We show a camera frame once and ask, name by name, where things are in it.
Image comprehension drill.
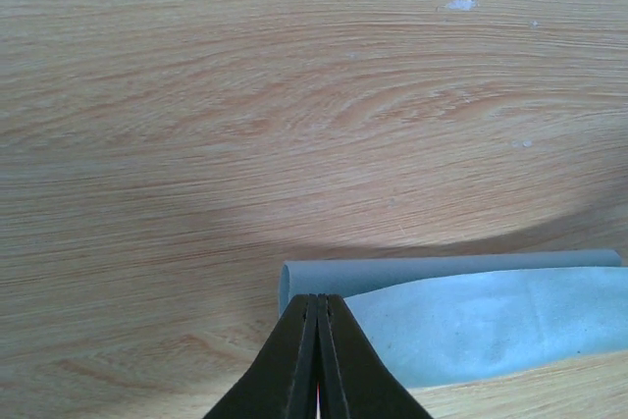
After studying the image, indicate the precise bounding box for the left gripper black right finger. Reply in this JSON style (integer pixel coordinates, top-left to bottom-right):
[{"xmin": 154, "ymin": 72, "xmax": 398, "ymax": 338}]
[{"xmin": 317, "ymin": 294, "xmax": 431, "ymax": 419}]

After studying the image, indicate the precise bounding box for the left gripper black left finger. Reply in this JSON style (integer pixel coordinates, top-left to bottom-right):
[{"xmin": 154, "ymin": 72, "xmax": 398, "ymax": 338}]
[{"xmin": 205, "ymin": 294, "xmax": 318, "ymax": 419}]

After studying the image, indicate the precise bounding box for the light blue cleaning cloth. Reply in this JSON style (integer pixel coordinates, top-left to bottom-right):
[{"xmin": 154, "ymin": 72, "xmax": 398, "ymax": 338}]
[{"xmin": 279, "ymin": 249, "xmax": 627, "ymax": 388}]

